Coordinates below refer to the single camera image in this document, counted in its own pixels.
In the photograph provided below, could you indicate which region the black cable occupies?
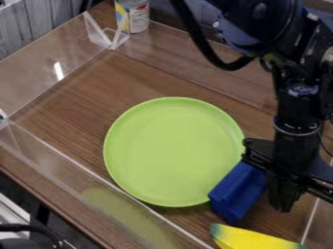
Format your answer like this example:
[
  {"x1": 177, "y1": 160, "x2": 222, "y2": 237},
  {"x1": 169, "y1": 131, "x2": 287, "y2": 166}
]
[{"x1": 0, "y1": 223, "x2": 64, "y2": 249}]

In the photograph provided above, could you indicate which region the white labelled can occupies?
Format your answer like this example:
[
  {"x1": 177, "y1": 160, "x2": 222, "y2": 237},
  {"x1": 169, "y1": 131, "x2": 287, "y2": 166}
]
[{"x1": 115, "y1": 0, "x2": 149, "y2": 34}]

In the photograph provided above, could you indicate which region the clear acrylic enclosure wall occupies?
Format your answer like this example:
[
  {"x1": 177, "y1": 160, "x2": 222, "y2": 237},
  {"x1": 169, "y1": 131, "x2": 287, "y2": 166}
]
[{"x1": 0, "y1": 9, "x2": 333, "y2": 249}]

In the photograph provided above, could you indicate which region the blue star-shaped block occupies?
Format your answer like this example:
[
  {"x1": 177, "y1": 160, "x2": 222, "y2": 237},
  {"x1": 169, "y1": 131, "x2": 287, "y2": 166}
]
[{"x1": 208, "y1": 161, "x2": 264, "y2": 226}]

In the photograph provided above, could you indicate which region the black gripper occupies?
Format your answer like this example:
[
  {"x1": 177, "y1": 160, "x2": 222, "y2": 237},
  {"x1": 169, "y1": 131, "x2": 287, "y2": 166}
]
[{"x1": 242, "y1": 127, "x2": 333, "y2": 211}]

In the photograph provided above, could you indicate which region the yellow green banana toy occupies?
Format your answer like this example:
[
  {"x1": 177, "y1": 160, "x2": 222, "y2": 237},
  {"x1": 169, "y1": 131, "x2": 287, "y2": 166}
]
[{"x1": 210, "y1": 224, "x2": 307, "y2": 249}]

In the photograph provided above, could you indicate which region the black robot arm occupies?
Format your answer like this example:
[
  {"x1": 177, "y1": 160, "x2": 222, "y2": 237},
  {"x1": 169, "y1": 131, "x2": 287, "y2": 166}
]
[{"x1": 168, "y1": 0, "x2": 333, "y2": 212}]

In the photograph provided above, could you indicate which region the green round plate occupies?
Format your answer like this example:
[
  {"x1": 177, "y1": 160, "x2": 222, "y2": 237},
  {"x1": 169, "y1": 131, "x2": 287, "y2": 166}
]
[{"x1": 103, "y1": 97, "x2": 244, "y2": 207}]

